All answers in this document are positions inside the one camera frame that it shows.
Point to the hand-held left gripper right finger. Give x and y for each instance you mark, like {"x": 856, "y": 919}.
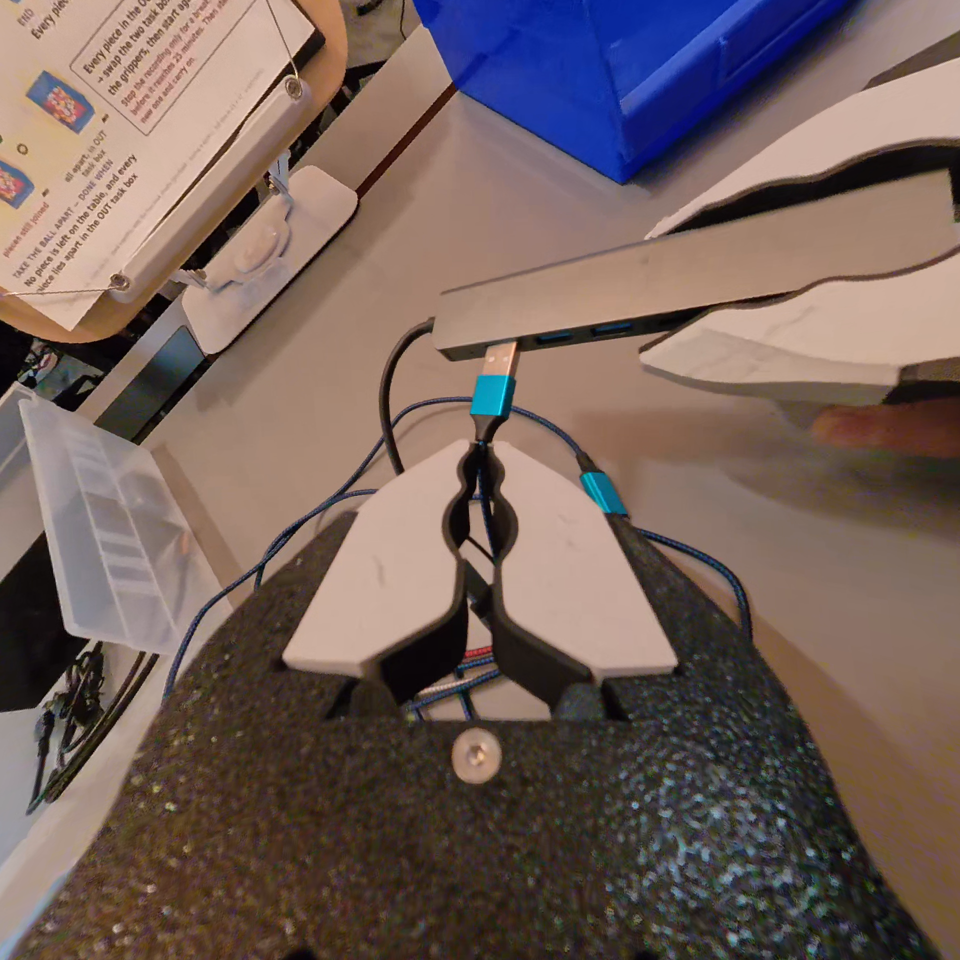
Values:
{"x": 585, "y": 585}

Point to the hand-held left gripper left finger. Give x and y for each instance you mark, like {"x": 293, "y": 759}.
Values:
{"x": 375, "y": 577}

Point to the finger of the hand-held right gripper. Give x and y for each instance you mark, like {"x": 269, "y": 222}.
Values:
{"x": 840, "y": 142}
{"x": 795, "y": 345}

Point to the slim grey USB hub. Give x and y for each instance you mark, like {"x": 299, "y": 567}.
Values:
{"x": 675, "y": 277}

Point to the clear plastic organizer box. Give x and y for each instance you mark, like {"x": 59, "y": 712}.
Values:
{"x": 112, "y": 525}

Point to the grey desk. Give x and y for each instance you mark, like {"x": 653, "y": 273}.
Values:
{"x": 712, "y": 600}

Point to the person's right hand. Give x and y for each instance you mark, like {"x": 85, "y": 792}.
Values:
{"x": 885, "y": 431}

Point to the blue plastic bin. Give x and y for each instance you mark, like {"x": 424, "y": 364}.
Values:
{"x": 562, "y": 67}

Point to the printed instruction sheet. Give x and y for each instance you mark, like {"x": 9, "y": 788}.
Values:
{"x": 150, "y": 112}

